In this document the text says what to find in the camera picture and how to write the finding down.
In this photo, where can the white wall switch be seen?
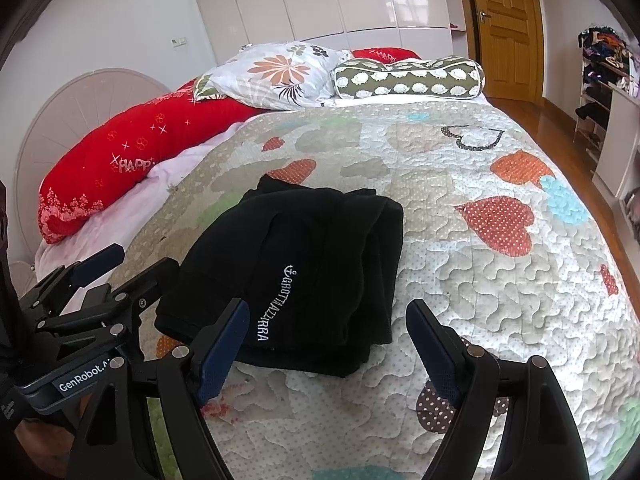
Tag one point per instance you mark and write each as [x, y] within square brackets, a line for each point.
[178, 40]

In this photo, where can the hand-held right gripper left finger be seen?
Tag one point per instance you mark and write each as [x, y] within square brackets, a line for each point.
[220, 355]

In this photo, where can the white cabinet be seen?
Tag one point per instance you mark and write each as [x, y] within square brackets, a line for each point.
[625, 135]

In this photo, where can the white glossy wardrobe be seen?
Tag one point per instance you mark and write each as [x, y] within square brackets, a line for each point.
[310, 0]

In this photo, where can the heart-patterned quilt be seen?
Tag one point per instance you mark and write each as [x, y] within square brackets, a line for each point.
[475, 285]

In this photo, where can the round beige headboard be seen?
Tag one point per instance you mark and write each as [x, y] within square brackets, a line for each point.
[75, 105]

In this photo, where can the floral white pillow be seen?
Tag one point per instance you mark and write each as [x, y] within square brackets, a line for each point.
[280, 75]

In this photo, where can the small red pillow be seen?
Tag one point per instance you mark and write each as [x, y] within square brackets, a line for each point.
[385, 53]

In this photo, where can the red long pillow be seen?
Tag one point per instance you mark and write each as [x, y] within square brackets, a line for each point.
[125, 150]

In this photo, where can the wooden door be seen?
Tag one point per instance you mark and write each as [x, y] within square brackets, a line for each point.
[505, 35]

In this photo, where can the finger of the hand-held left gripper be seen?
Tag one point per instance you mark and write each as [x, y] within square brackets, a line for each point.
[150, 280]
[95, 262]

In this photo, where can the shelf rack with clothes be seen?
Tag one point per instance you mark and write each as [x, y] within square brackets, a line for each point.
[595, 110]

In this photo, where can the black pants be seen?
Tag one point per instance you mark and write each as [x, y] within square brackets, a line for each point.
[310, 240]

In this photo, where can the green dotted bolster pillow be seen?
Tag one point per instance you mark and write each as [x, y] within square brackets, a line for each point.
[410, 80]

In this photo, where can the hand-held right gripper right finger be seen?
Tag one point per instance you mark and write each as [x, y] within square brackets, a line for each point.
[435, 355]

